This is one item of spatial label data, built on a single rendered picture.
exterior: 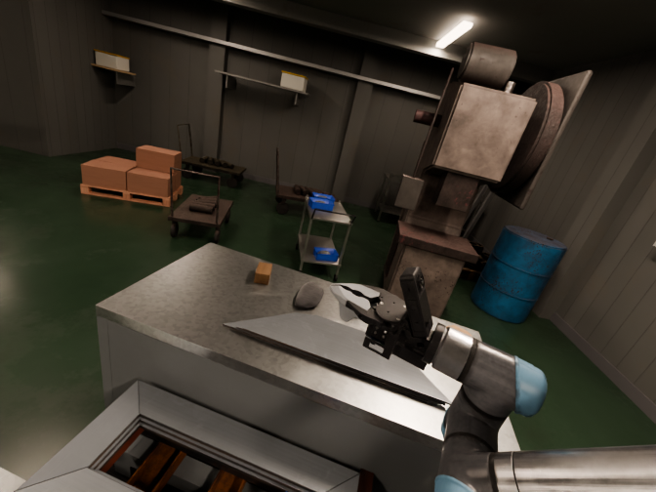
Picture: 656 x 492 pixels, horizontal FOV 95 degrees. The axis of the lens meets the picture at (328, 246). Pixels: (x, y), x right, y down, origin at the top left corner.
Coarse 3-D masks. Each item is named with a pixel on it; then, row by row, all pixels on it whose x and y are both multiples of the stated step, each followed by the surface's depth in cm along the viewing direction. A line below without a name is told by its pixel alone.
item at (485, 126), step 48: (480, 48) 271; (480, 96) 244; (528, 96) 282; (576, 96) 235; (432, 144) 297; (480, 144) 258; (528, 144) 255; (432, 192) 321; (528, 192) 265; (432, 240) 296; (384, 288) 351; (432, 288) 308
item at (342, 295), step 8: (336, 288) 56; (336, 296) 56; (344, 296) 54; (352, 296) 55; (344, 304) 54; (360, 304) 53; (368, 304) 53; (344, 312) 56; (352, 312) 55; (344, 320) 57
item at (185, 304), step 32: (192, 256) 133; (224, 256) 139; (128, 288) 105; (160, 288) 108; (192, 288) 113; (224, 288) 117; (256, 288) 122; (288, 288) 127; (128, 320) 93; (160, 320) 94; (192, 320) 98; (224, 320) 101; (352, 320) 117; (192, 352) 91; (224, 352) 89; (256, 352) 91; (288, 352) 94; (288, 384) 85; (320, 384) 86; (352, 384) 89; (448, 384) 98; (352, 416) 84; (384, 416) 81; (416, 416) 84; (512, 448) 81
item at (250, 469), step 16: (144, 416) 87; (128, 432) 84; (160, 432) 86; (176, 432) 86; (112, 448) 79; (192, 448) 84; (208, 448) 84; (96, 464) 75; (224, 464) 83; (240, 464) 82; (272, 480) 81; (288, 480) 81
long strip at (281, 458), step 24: (144, 384) 96; (144, 408) 89; (168, 408) 91; (192, 408) 92; (192, 432) 86; (216, 432) 87; (240, 432) 89; (264, 432) 90; (240, 456) 83; (264, 456) 84; (288, 456) 86; (312, 456) 87; (312, 480) 82; (336, 480) 83
